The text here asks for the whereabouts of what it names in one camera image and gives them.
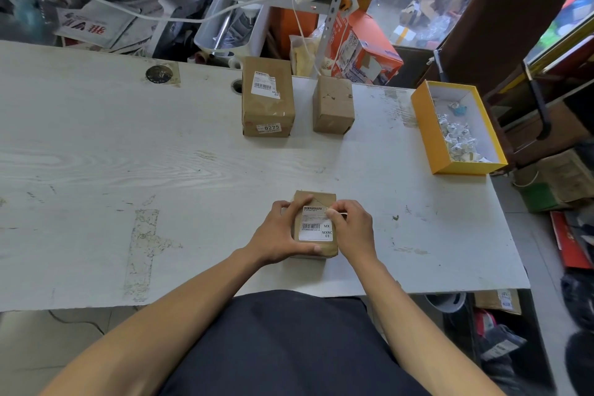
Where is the person's right hand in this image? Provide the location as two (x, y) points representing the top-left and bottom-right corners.
(324, 199), (377, 267)

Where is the person's left hand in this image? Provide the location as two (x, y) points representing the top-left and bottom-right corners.
(243, 196), (322, 267)

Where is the small cube brown parcel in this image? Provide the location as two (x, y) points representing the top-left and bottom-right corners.
(291, 190), (340, 260)

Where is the tall cardboard box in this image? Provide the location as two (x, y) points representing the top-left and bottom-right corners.
(241, 56), (296, 138)

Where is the pile of torn label scraps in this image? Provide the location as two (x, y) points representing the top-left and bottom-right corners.
(434, 101), (493, 163)

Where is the labelled brown cardboard box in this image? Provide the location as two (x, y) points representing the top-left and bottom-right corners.
(474, 288), (522, 316)

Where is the person's left forearm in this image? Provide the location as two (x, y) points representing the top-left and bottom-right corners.
(39, 249), (263, 396)

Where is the person's right forearm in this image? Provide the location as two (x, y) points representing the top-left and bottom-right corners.
(348, 256), (507, 396)

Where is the yellow tray with label scraps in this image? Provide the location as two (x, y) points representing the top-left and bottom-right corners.
(411, 80), (509, 176)

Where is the white bucket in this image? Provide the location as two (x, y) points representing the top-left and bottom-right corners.
(424, 291), (467, 314)

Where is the dark navy shirt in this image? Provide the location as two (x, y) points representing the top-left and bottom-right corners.
(160, 290), (433, 396)

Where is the beige plastic packet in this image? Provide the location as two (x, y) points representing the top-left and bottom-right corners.
(289, 34), (325, 77)

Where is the orange printed carton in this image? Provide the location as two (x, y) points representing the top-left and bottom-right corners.
(324, 8), (405, 85)

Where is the black round grommet cover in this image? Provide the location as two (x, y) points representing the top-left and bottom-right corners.
(145, 64), (174, 85)

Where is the white plastic bin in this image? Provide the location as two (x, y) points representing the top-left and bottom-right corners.
(194, 0), (270, 60)

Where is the red folder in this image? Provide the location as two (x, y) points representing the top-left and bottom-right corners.
(551, 210), (594, 270)

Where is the black plastic crate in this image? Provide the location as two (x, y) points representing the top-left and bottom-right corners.
(443, 288), (557, 396)

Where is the black round stool base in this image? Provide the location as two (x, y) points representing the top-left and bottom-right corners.
(565, 330), (594, 396)

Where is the folded newspaper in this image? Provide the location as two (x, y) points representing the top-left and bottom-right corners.
(53, 1), (154, 53)

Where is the white perforated metal post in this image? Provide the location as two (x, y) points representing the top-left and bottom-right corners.
(314, 0), (368, 76)

